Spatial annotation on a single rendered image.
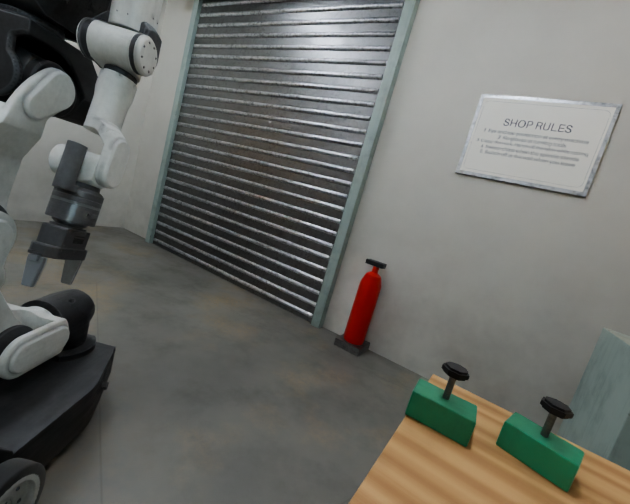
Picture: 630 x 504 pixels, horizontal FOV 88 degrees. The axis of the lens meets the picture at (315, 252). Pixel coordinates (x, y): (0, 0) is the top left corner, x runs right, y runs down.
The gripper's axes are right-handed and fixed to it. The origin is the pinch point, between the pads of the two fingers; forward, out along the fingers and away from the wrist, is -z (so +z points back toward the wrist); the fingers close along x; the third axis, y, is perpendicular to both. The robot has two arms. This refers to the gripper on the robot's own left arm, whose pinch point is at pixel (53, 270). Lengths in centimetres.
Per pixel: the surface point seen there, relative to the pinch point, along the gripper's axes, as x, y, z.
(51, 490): -16, 6, -55
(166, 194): -258, -92, 52
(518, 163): -95, 151, 104
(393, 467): 25, 69, -9
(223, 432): -48, 41, -47
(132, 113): -269, -154, 124
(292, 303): -180, 56, -10
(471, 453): 18, 85, -7
